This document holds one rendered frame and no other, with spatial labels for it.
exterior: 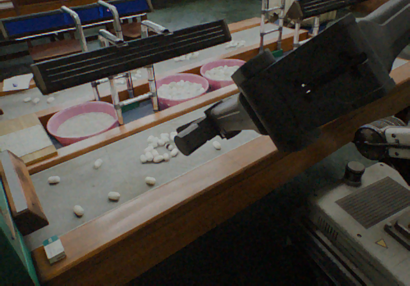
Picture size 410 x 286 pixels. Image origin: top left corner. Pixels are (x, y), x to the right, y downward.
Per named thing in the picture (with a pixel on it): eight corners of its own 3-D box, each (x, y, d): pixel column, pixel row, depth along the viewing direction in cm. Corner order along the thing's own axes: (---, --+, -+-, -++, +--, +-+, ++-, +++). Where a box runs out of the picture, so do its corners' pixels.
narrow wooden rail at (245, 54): (306, 47, 211) (309, 30, 204) (3, 154, 125) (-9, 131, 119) (300, 45, 214) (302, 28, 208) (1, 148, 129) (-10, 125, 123)
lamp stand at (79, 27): (139, 106, 149) (121, 6, 124) (98, 120, 140) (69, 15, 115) (122, 92, 162) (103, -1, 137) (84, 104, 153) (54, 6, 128)
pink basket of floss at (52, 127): (133, 122, 137) (129, 103, 132) (105, 161, 116) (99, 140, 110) (77, 118, 142) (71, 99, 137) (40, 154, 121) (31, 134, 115)
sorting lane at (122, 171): (407, 65, 164) (409, 61, 163) (34, 256, 79) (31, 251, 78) (353, 50, 185) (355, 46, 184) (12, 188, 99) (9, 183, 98)
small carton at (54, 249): (66, 256, 73) (64, 251, 72) (50, 264, 72) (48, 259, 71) (59, 238, 78) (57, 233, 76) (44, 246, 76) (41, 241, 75)
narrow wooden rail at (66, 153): (351, 61, 188) (355, 42, 182) (20, 203, 103) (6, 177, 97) (343, 58, 192) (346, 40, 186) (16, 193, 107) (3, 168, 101)
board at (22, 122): (57, 153, 106) (57, 151, 105) (8, 172, 99) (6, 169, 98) (35, 114, 128) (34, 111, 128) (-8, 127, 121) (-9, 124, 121)
